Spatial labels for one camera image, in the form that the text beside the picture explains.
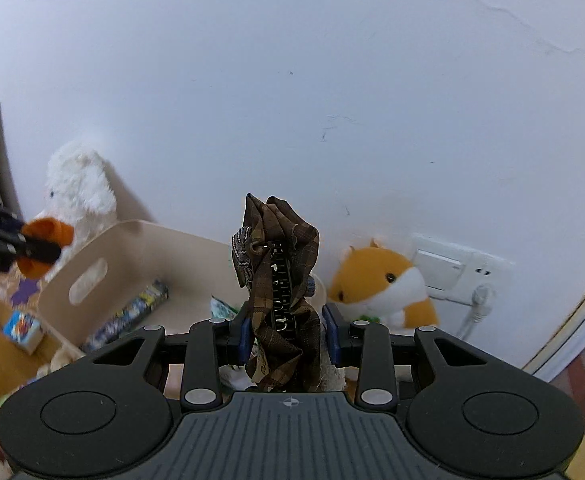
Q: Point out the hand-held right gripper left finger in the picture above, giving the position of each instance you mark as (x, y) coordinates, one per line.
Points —
(245, 340)

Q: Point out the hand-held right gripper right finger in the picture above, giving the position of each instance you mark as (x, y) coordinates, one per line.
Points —
(331, 335)

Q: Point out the beige plastic storage box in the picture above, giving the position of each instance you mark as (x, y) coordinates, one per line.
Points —
(172, 260)

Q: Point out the beige plush toy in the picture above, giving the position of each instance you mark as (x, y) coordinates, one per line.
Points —
(65, 357)

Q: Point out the brown plaid cloth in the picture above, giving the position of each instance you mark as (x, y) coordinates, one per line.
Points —
(272, 225)

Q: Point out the purple star sticker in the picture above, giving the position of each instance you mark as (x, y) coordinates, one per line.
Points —
(25, 290)

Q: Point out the green snack packet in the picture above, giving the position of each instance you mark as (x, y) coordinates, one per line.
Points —
(221, 306)

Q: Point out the orange hamster plush toy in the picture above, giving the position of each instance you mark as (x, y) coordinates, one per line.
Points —
(362, 280)

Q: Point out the small blue box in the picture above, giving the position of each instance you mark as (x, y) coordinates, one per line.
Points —
(20, 330)

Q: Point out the white rabbit plush toy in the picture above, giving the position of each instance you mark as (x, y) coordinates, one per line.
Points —
(80, 185)

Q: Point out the long dark snack packet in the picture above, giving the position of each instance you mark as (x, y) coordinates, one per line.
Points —
(132, 310)

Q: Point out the white wall socket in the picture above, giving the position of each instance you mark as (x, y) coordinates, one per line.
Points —
(437, 260)

